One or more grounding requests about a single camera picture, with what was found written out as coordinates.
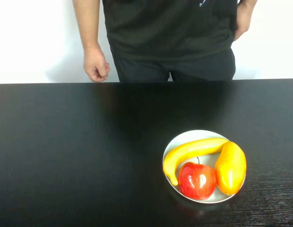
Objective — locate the black t-shirt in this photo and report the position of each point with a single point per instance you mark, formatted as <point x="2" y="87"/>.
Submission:
<point x="167" y="26"/>

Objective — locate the person's left hand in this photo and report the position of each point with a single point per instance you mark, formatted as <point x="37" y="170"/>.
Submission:
<point x="243" y="20"/>

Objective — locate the red apple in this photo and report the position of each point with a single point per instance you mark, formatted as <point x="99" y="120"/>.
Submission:
<point x="196" y="180"/>

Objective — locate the person's left forearm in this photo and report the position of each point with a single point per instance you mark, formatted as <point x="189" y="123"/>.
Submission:
<point x="248" y="2"/>

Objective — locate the person's right hand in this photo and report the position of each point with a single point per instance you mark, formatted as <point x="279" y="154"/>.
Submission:
<point x="94" y="62"/>

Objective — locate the person's right forearm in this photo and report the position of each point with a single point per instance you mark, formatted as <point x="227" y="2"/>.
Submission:
<point x="87" y="21"/>

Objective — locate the orange yellow mango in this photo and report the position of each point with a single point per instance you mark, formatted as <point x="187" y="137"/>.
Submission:
<point x="231" y="165"/>

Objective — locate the yellow banana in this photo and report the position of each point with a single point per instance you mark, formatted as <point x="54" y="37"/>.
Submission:
<point x="184" y="151"/>

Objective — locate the black trousers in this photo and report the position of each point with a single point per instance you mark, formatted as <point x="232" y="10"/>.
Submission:
<point x="141" y="69"/>

